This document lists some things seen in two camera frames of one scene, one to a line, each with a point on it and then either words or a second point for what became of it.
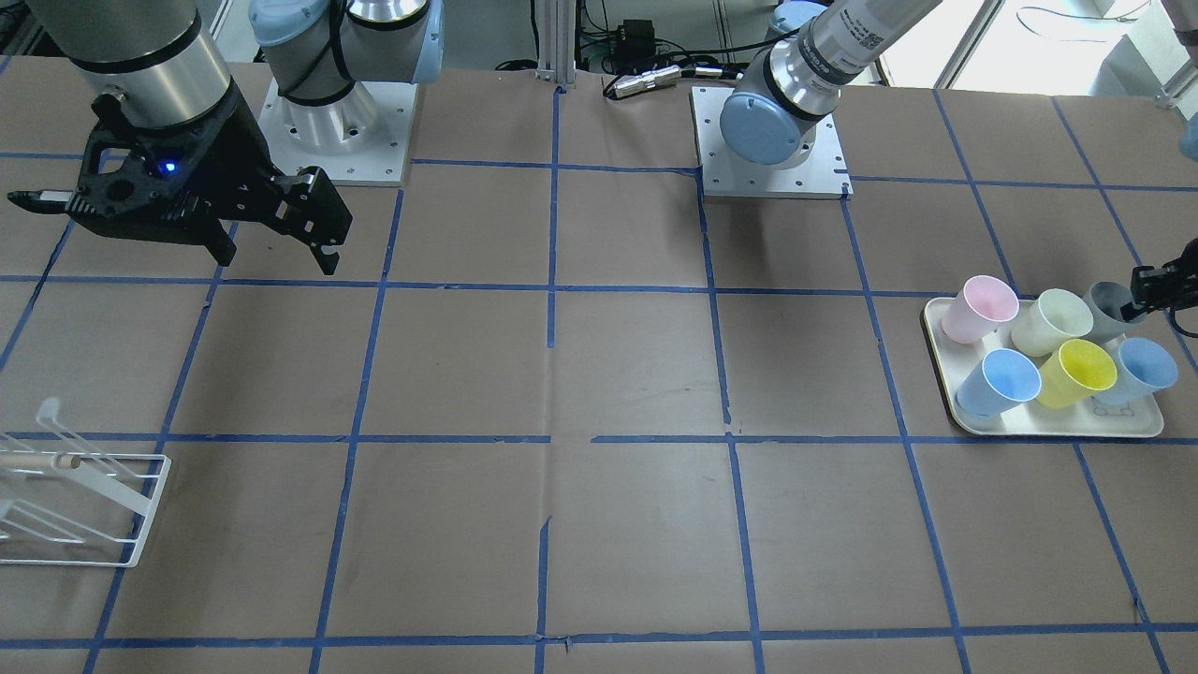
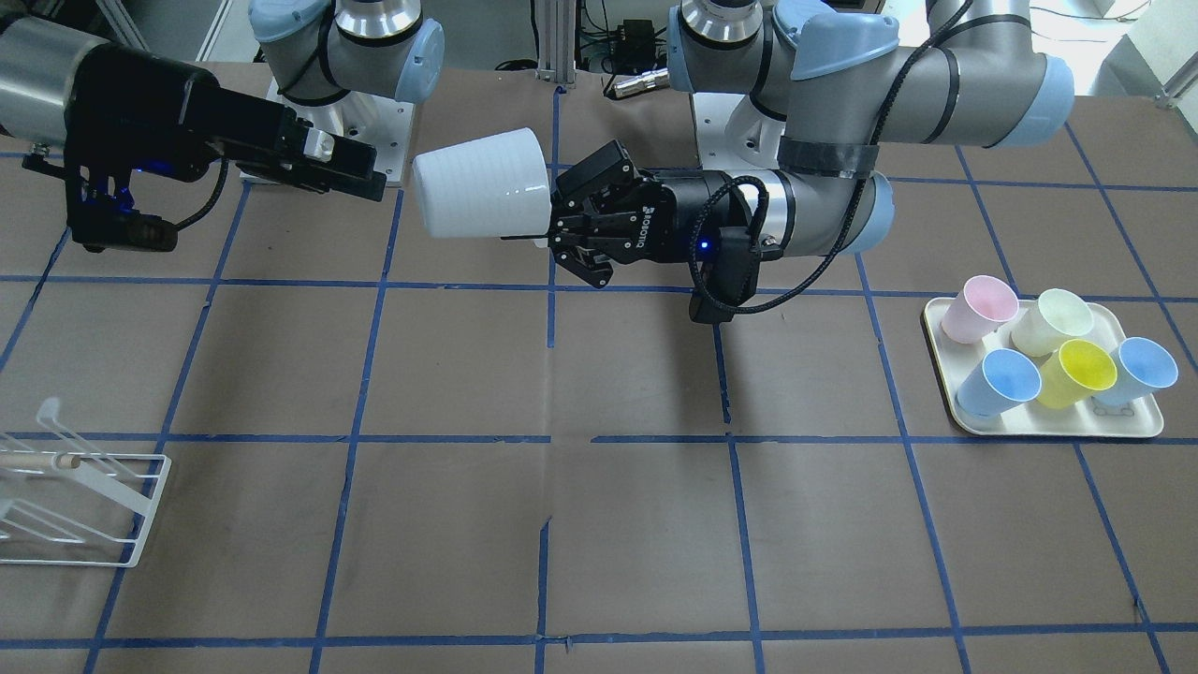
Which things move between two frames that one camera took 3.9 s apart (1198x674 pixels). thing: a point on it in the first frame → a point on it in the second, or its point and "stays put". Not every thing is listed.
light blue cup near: [1144, 368] stays put
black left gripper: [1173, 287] → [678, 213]
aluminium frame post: [556, 42] stays put
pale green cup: [1055, 318] stays put
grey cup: [1106, 300] → [494, 186]
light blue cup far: [1000, 379] stays put
